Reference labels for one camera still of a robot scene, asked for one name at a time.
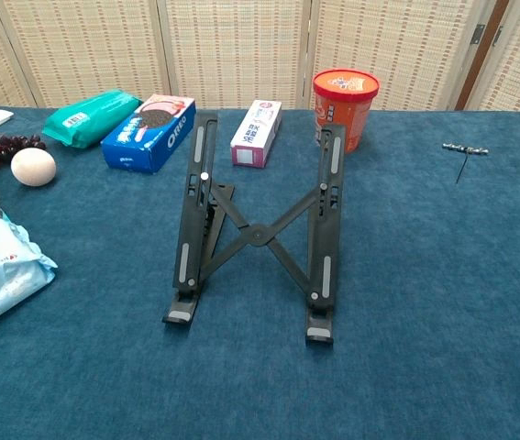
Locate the black folding laptop stand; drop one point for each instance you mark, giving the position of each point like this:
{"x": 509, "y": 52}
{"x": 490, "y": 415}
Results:
{"x": 257, "y": 234}

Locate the white pink toothpaste box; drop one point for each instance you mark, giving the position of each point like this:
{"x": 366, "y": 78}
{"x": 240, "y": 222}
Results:
{"x": 255, "y": 133}

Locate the blue Oreo cookie box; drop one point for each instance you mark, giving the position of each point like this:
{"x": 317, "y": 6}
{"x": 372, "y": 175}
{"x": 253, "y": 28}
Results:
{"x": 149, "y": 137}

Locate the red instant noodle cup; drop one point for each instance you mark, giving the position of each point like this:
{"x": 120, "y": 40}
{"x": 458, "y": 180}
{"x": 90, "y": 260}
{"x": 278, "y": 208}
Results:
{"x": 356, "y": 114}

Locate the green tissue pack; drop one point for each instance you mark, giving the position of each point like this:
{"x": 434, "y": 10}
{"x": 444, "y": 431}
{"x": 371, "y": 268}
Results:
{"x": 90, "y": 117}

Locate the metal corkscrew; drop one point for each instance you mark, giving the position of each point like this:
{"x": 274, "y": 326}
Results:
{"x": 463, "y": 148}

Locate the pale egg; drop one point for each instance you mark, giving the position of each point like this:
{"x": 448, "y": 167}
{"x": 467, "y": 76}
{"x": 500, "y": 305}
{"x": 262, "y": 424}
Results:
{"x": 33, "y": 167}

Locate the black screen hinge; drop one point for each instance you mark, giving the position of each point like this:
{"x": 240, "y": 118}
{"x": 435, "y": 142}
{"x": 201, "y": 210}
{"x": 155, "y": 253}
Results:
{"x": 477, "y": 34}
{"x": 497, "y": 36}

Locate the brown wooden post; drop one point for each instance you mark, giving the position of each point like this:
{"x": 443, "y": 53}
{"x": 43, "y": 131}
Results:
{"x": 468, "y": 87}

